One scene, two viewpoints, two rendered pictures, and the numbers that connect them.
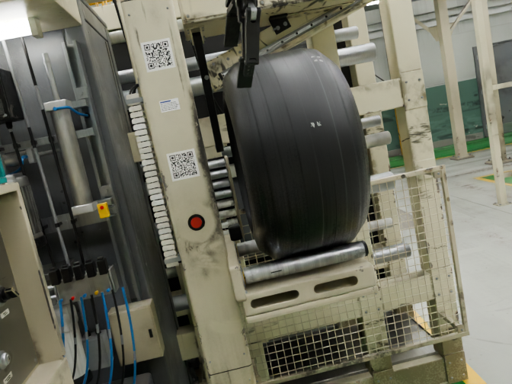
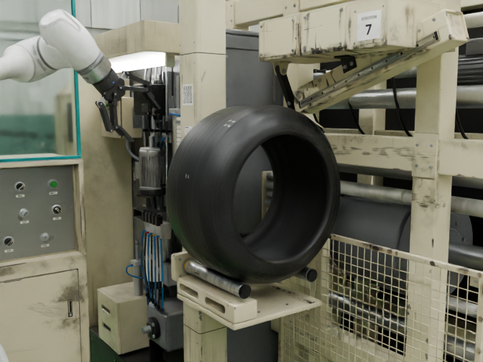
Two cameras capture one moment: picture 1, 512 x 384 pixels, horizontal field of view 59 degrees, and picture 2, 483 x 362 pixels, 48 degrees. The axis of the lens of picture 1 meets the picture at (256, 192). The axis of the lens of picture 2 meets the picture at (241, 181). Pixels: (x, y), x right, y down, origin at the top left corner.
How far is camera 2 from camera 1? 1.66 m
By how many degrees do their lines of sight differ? 58
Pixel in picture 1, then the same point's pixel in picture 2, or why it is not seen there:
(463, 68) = not seen: outside the picture
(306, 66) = (215, 128)
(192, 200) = not seen: hidden behind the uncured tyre
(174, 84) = (191, 116)
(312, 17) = (376, 59)
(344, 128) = (197, 185)
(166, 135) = not seen: hidden behind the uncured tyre
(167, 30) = (192, 78)
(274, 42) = (340, 80)
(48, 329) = (80, 235)
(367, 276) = (230, 312)
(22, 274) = (77, 205)
